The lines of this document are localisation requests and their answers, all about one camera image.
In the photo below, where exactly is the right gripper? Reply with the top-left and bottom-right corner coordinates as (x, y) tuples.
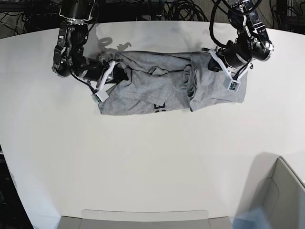
(76, 57), (129, 92)

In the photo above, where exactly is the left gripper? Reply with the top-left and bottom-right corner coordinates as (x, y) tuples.
(202, 40), (254, 80)

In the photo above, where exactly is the grey T-shirt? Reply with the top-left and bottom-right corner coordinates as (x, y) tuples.
(98, 51), (247, 115)

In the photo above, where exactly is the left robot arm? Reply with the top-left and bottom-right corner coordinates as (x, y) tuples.
(208, 0), (274, 81)

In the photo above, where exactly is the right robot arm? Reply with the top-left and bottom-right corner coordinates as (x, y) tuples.
(52, 0), (111, 93)

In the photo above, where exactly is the grey chair at right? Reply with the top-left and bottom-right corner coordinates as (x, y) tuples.
(247, 157), (305, 229)

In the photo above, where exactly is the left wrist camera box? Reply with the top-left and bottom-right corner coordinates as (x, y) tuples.
(223, 77), (241, 92)

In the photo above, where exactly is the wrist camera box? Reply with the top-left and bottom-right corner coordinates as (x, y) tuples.
(91, 90), (109, 104)
(223, 77), (241, 92)

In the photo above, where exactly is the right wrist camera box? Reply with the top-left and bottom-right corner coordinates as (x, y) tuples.
(91, 90), (109, 104)

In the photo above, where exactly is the black cable bundle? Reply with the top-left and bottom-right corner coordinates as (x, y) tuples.
(162, 0), (208, 22)

